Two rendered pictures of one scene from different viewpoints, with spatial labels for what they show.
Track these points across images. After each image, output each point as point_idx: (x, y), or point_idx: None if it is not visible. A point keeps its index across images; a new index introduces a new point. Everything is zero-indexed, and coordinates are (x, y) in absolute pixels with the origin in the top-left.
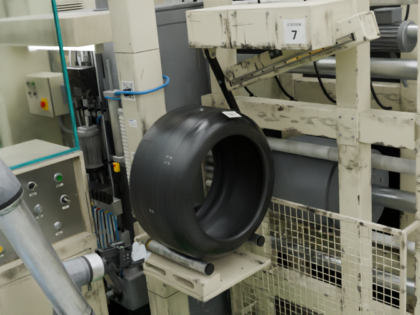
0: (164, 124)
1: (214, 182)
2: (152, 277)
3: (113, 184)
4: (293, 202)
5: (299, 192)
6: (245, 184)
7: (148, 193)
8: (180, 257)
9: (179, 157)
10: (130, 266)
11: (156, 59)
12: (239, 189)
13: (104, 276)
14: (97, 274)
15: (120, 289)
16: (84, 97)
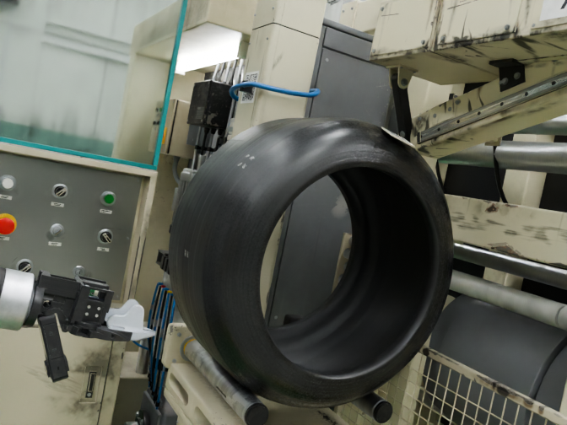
0: (272, 122)
1: (339, 289)
2: (170, 405)
3: None
4: (468, 368)
5: (483, 371)
6: (391, 306)
7: (192, 218)
8: (220, 377)
9: (267, 160)
10: (91, 331)
11: (309, 51)
12: (378, 314)
13: (40, 335)
14: (7, 311)
15: (57, 373)
16: (204, 121)
